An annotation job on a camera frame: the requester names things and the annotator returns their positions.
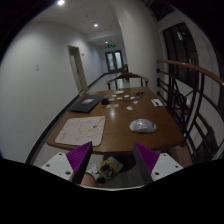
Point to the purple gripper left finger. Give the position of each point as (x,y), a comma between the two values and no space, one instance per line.
(78,159)

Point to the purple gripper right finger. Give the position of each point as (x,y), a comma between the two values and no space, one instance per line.
(146,159)

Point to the grey computer mouse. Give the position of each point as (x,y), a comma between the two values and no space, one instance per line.
(143,126)

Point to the green yellow bag on floor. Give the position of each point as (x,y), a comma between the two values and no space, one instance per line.
(110,168)

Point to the wooden table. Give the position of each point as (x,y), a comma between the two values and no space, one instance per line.
(117,136)

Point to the small white object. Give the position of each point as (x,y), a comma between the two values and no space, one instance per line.
(129,108)

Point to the black closed laptop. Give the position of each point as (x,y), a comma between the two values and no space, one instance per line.
(86,104)

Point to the white booklet with black pen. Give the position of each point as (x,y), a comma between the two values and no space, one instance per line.
(157,102)

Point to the small dark purple box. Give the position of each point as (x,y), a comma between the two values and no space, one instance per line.
(105,101)

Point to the white paper card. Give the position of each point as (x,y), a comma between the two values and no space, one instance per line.
(119,92)

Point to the wooden chair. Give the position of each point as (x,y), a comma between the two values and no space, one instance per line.
(128,75)

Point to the double door at corridor end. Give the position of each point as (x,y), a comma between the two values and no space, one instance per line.
(114,61)

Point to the wooden stair handrail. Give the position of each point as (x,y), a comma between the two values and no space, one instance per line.
(201,70)

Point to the beige side door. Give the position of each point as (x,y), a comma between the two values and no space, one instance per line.
(77,68)

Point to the green exit sign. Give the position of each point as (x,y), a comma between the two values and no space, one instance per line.
(112,46)

